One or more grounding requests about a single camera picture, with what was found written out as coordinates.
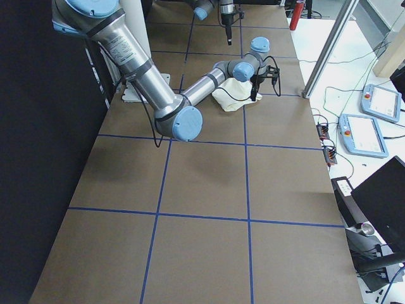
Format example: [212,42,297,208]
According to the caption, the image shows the wooden beam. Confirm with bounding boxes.
[373,26,404,78]

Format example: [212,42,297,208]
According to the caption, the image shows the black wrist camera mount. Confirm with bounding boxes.
[260,65,280,86]
[234,8,245,21]

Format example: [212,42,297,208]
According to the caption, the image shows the aluminium frame post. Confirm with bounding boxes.
[302,0,359,99]

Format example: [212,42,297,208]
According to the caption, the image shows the cream long-sleeve cat shirt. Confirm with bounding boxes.
[211,78,263,112]

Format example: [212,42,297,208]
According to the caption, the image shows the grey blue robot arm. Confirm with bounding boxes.
[189,0,236,46]
[51,1,270,142]

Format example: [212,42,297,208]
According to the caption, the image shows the near teach pendant tablet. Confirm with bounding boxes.
[338,114,389,158]

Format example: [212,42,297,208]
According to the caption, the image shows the silver metal cup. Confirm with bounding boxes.
[359,222,375,237]

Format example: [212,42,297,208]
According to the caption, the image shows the teach pendant tablet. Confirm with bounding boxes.
[360,84,402,123]
[338,114,389,158]

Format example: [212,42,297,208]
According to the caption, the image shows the black monitor screen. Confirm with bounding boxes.
[352,156,404,252]

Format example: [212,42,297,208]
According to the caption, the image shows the black box white label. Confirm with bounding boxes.
[331,177,371,227]

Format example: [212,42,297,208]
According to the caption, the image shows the black camera cable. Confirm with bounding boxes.
[218,55,282,104]

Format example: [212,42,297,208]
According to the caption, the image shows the far teach pendant tablet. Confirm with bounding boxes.
[360,84,402,123]

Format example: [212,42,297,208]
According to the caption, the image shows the orange black connector block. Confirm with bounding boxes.
[316,123,330,141]

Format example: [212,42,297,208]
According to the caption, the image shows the red cylinder tube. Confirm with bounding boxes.
[289,0,306,31]

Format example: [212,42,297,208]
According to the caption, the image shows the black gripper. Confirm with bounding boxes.
[220,13,234,46]
[251,74,263,101]

